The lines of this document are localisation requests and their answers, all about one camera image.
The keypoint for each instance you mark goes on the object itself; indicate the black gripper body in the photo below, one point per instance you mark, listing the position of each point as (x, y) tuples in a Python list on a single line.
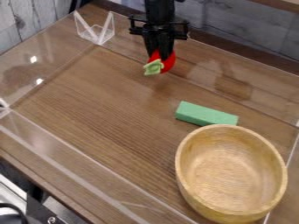
[(160, 19)]

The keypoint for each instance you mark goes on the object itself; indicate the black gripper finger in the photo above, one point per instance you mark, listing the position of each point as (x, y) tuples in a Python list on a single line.
[(150, 42), (166, 45)]

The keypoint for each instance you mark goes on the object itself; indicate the red plush strawberry green leaf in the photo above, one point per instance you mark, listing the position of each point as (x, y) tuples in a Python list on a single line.
[(158, 65)]

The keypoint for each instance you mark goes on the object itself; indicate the green foam block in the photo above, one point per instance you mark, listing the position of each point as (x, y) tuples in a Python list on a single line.
[(202, 116)]

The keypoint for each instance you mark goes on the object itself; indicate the wooden bowl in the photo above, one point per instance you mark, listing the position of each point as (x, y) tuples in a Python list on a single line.
[(232, 174)]

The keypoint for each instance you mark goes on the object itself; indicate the clear acrylic tray wall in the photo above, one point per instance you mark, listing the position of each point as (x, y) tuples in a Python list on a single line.
[(89, 127)]

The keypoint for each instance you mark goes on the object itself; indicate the black metal stand bracket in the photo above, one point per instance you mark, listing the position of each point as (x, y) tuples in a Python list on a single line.
[(34, 214)]

